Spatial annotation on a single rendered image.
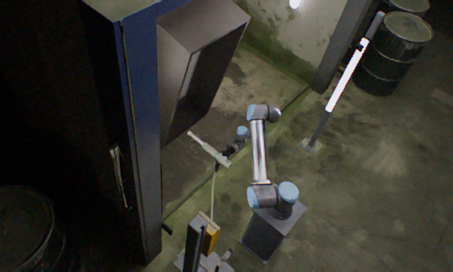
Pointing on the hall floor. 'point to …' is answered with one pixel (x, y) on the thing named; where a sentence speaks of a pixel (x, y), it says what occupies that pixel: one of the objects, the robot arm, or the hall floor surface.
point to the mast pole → (328, 110)
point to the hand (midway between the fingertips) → (218, 159)
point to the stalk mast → (194, 243)
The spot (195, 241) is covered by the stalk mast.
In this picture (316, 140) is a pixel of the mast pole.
